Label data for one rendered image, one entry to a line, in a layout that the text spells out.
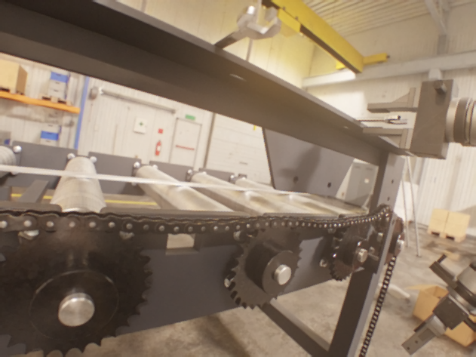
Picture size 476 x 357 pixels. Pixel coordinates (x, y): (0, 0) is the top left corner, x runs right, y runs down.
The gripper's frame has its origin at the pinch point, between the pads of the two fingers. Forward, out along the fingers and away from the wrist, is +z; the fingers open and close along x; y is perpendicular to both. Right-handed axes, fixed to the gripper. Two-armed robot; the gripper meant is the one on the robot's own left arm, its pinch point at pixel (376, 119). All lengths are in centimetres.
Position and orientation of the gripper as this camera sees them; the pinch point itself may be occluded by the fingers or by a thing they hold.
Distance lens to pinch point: 55.4
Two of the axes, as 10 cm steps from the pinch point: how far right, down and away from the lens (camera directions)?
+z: -5.8, -1.7, 8.0
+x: -1.9, 9.8, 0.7
